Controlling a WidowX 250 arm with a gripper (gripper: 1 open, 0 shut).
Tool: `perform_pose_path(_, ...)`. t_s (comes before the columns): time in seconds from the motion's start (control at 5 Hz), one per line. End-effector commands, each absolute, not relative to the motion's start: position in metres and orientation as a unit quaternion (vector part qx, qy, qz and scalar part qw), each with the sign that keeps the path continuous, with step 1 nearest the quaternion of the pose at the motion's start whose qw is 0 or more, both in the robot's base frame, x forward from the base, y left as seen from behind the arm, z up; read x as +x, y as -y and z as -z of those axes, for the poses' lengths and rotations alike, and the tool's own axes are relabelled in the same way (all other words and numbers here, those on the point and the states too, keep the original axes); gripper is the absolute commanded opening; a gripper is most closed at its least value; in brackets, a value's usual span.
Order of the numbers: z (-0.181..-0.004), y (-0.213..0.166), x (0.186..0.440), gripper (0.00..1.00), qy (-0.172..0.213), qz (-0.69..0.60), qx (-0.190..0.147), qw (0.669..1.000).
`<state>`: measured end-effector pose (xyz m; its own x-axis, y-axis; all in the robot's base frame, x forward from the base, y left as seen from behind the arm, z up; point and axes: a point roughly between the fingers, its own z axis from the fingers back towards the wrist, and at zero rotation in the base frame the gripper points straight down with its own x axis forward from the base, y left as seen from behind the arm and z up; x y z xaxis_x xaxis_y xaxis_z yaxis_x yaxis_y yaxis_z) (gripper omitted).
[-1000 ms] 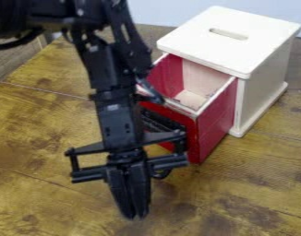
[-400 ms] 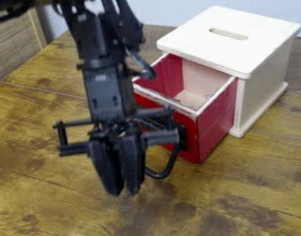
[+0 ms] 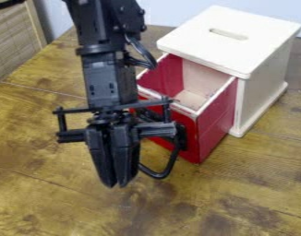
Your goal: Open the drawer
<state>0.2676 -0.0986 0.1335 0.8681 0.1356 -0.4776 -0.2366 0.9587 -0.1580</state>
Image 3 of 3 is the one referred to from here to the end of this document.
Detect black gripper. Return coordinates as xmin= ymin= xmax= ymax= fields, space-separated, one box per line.
xmin=54 ymin=51 xmax=171 ymax=188

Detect black metal drawer handle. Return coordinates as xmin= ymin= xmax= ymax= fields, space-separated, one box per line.
xmin=134 ymin=107 xmax=189 ymax=180

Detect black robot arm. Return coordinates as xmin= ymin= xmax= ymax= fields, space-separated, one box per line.
xmin=55 ymin=0 xmax=179 ymax=187

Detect red wooden drawer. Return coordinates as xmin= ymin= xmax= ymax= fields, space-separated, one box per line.
xmin=137 ymin=53 xmax=238 ymax=163

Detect white wooden box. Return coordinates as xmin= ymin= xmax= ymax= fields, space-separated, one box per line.
xmin=157 ymin=6 xmax=301 ymax=137

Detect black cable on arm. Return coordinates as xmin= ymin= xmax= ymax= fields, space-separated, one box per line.
xmin=123 ymin=33 xmax=159 ymax=70

